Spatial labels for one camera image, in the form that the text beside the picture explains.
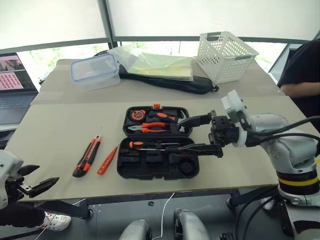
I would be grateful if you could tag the black table leg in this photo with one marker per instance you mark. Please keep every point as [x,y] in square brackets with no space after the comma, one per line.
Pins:
[67,208]
[250,196]

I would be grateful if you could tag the grey rounded robot leg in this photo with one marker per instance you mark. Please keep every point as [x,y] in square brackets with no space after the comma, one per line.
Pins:
[136,231]
[191,225]

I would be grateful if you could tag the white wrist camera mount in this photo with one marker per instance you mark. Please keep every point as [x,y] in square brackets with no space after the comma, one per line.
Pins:
[7,165]
[236,105]

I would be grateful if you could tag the black trouser leg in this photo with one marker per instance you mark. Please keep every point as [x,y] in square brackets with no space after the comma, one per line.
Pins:
[20,216]

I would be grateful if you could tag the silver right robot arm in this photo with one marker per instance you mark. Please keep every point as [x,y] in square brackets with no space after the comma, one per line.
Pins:
[290,152]

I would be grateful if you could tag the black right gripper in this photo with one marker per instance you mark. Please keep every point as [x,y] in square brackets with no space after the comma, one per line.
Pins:
[225,132]

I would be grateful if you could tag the black zipper bag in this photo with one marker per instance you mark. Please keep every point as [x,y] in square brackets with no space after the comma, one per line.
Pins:
[175,83]

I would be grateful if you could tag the person in black shirt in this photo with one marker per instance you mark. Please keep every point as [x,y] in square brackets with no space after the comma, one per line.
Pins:
[305,65]

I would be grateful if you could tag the orange black utility knife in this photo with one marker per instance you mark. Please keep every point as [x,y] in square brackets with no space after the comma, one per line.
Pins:
[87,157]

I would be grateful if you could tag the clear bag with yellow sheets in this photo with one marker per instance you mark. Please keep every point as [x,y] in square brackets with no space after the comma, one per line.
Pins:
[162,67]

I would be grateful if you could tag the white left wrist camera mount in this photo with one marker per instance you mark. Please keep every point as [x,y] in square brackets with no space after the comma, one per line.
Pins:
[7,165]

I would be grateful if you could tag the silver robot body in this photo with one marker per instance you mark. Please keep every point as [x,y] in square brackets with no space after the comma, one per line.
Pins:
[305,217]

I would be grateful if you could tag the black plastic tool case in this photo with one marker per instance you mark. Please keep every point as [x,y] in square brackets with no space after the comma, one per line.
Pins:
[155,167]

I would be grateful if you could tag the grey window frame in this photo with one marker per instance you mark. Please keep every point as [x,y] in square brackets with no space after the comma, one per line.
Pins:
[107,25]

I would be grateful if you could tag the small black floor object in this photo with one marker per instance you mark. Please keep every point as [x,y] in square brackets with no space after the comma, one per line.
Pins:
[150,203]

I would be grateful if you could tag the orange black pliers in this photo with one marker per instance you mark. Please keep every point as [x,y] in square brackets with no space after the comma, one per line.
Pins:
[150,127]

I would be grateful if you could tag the thin black precision screwdriver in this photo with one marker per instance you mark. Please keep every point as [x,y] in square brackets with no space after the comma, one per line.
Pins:
[150,149]

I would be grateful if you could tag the red voltage tester pen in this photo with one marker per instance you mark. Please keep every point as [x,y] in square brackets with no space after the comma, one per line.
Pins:
[107,160]

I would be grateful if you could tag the clear container with blue lid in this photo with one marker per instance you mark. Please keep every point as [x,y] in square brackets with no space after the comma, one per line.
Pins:
[93,72]

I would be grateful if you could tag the white perforated plastic basket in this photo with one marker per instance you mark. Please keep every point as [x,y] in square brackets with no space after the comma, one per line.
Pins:
[222,58]

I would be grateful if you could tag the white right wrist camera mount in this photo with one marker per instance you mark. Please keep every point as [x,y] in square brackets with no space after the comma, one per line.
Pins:
[236,105]

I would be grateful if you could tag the orange black tape measure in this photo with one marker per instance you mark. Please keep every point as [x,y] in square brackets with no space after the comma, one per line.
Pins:
[138,115]

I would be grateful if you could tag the open laptop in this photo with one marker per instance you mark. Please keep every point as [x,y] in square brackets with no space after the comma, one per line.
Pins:
[12,85]

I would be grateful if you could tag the orange black screwdriver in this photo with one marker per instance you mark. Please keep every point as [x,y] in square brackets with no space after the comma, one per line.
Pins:
[140,144]

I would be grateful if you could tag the person's bare forearm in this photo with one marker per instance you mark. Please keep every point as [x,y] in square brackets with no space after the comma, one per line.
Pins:
[300,90]

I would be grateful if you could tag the white sneaker with red laces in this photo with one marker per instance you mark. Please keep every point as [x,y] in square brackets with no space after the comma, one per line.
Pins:
[56,221]

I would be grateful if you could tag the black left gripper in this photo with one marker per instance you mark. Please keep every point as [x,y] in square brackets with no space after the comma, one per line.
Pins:
[13,185]

